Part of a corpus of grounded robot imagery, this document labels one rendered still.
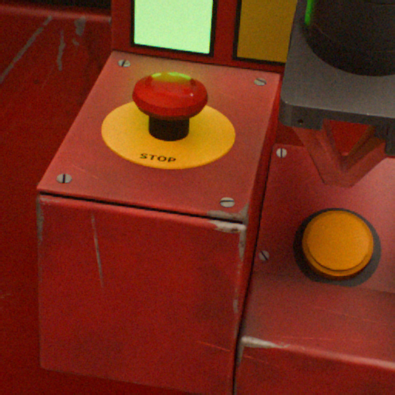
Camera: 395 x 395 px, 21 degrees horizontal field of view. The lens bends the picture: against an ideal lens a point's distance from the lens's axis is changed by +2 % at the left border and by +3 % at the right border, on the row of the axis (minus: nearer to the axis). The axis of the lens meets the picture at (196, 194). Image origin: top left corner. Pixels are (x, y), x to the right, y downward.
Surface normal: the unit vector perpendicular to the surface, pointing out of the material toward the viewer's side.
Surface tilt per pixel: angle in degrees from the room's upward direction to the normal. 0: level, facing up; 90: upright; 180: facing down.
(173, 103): 33
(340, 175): 115
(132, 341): 90
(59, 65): 90
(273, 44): 90
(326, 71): 15
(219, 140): 0
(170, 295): 90
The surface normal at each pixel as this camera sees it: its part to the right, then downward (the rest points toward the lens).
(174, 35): -0.18, 0.55
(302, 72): 0.03, -0.65
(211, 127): 0.06, -0.83
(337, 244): -0.06, -0.36
